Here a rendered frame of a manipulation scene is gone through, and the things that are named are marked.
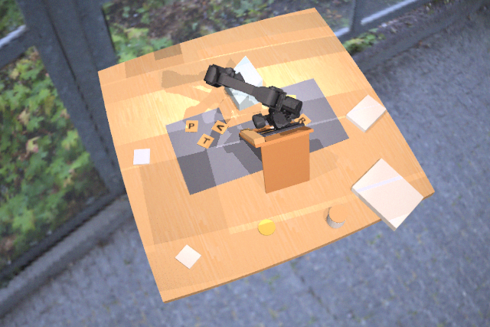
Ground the grey cylindrical container with wooden lid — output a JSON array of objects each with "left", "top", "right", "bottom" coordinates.
[{"left": 327, "top": 205, "right": 348, "bottom": 228}]

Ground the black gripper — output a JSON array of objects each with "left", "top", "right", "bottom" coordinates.
[{"left": 252, "top": 108, "right": 300, "bottom": 130}]

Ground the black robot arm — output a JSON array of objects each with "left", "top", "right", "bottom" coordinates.
[{"left": 204, "top": 64, "right": 302, "bottom": 130}]

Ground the yellow flat disc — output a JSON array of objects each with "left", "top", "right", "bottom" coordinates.
[{"left": 259, "top": 219, "right": 276, "bottom": 236}]

